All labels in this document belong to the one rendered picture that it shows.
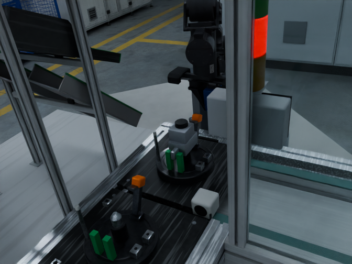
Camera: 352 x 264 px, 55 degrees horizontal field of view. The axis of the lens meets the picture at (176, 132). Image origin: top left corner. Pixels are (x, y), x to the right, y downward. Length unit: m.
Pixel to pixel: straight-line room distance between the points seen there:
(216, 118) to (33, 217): 0.60
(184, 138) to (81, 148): 0.52
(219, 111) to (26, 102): 0.35
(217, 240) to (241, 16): 0.41
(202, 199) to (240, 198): 0.14
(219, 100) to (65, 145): 0.79
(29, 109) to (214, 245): 0.42
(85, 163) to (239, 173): 0.66
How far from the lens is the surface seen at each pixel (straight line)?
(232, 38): 0.44
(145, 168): 0.83
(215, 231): 0.69
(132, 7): 7.07
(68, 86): 0.79
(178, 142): 0.75
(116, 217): 0.61
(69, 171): 1.08
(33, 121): 0.69
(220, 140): 0.92
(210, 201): 0.69
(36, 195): 1.04
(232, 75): 0.45
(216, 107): 0.52
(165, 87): 1.50
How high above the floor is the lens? 1.47
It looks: 32 degrees down
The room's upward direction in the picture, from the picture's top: 6 degrees counter-clockwise
